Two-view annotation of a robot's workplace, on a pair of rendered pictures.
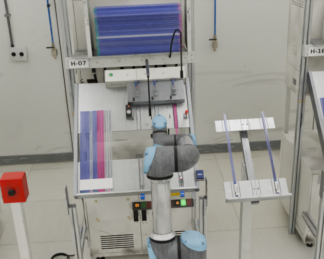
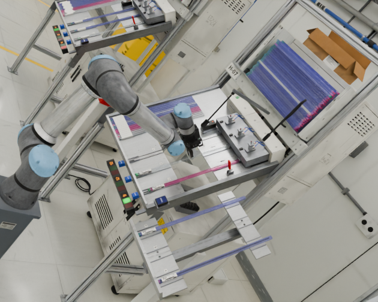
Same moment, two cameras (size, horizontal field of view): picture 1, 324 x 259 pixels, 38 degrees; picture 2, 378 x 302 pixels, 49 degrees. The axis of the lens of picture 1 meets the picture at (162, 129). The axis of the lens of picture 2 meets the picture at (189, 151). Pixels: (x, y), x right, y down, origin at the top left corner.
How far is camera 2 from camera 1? 1.71 m
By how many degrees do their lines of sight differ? 41
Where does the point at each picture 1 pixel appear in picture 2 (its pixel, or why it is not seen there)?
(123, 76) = (240, 105)
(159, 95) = (237, 139)
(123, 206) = (131, 190)
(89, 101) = (205, 99)
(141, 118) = (207, 139)
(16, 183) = not seen: hidden behind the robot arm
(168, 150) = (113, 66)
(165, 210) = (61, 108)
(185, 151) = (116, 78)
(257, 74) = not seen: outside the picture
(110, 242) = (101, 207)
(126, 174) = (140, 145)
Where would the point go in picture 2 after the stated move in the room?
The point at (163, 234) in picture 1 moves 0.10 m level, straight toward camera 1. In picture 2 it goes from (41, 124) to (17, 115)
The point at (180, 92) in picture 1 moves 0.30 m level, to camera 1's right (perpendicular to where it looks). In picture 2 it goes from (251, 156) to (283, 199)
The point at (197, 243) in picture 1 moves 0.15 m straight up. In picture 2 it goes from (35, 154) to (57, 126)
